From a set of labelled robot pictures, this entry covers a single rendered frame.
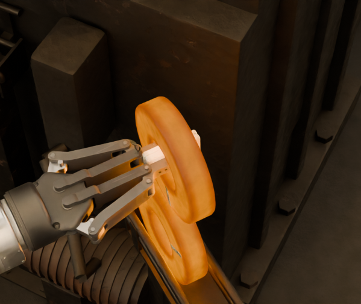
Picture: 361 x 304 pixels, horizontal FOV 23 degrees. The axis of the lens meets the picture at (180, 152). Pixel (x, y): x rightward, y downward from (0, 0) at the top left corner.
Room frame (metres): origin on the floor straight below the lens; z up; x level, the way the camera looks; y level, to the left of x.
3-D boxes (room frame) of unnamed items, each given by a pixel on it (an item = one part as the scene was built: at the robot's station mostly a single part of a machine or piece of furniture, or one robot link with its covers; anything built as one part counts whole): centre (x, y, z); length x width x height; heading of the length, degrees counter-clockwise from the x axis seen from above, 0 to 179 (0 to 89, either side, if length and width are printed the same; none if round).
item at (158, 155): (0.59, 0.01, 0.89); 0.07 x 0.01 x 0.03; 118
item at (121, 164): (0.57, 0.09, 0.88); 0.11 x 0.01 x 0.04; 119
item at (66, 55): (0.85, 0.16, 0.68); 0.11 x 0.08 x 0.24; 153
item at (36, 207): (0.52, 0.15, 0.88); 0.09 x 0.08 x 0.07; 118
